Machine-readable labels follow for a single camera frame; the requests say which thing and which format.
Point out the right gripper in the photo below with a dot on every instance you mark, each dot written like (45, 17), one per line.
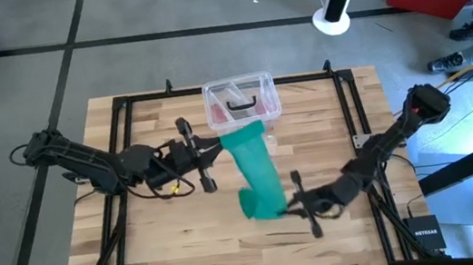
(325, 201)

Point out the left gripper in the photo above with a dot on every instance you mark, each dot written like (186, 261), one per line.
(200, 169)

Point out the green elastic bandage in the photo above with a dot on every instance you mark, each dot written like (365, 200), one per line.
(255, 166)

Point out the clear plastic zip bag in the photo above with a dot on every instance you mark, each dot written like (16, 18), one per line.
(272, 144)

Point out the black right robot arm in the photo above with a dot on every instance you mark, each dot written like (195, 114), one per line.
(384, 140)

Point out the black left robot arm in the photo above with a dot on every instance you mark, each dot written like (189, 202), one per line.
(84, 161)

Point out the clear plastic storage box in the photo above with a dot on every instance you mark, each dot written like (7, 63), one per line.
(240, 91)

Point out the silver mounting plate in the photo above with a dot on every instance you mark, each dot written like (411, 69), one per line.
(361, 141)

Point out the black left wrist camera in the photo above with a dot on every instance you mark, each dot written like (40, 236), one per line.
(179, 151)

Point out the black metal table frame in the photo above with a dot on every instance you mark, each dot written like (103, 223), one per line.
(125, 119)

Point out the black Netgear switch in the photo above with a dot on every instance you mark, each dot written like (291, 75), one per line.
(425, 233)

